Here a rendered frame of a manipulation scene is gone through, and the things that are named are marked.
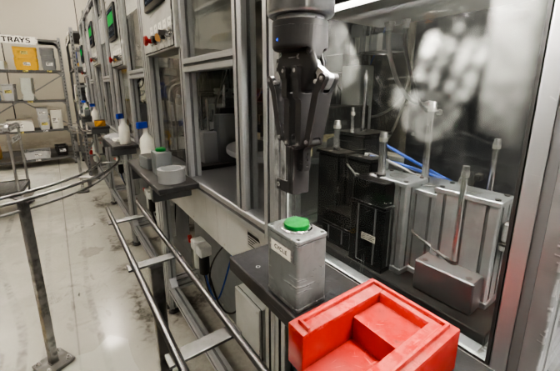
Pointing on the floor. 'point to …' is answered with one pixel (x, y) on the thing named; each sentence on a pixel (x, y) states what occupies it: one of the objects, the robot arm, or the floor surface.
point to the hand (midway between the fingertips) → (297, 169)
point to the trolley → (14, 163)
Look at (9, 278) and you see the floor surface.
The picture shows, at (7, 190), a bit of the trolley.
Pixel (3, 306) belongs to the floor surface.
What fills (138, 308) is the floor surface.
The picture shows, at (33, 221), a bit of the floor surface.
